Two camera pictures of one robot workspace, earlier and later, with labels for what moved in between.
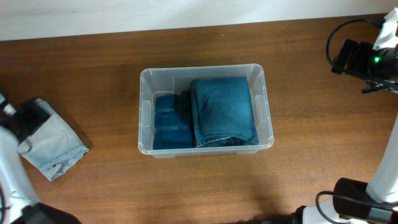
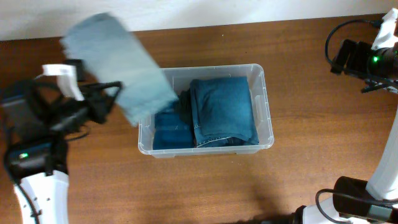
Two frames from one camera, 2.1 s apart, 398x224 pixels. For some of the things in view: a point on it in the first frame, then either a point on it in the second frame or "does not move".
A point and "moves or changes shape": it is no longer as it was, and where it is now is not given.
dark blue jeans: [222, 112] does not move
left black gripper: [39, 115] → [93, 93]
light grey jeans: [53, 145] moves or changes shape
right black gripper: [352, 48] does not move
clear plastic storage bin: [171, 80] does not move
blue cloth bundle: [168, 132] does not move
